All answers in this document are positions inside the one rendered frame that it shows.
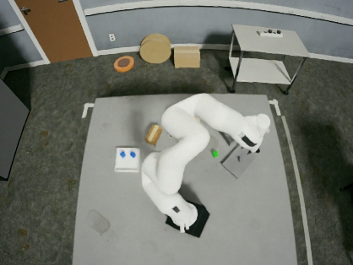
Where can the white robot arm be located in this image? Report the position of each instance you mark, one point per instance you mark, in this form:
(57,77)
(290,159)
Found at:
(192,137)

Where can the brown cardboard box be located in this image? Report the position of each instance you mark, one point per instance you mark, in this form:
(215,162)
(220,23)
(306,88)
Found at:
(153,135)

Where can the green block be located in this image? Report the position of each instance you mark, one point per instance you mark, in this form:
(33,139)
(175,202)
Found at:
(215,154)

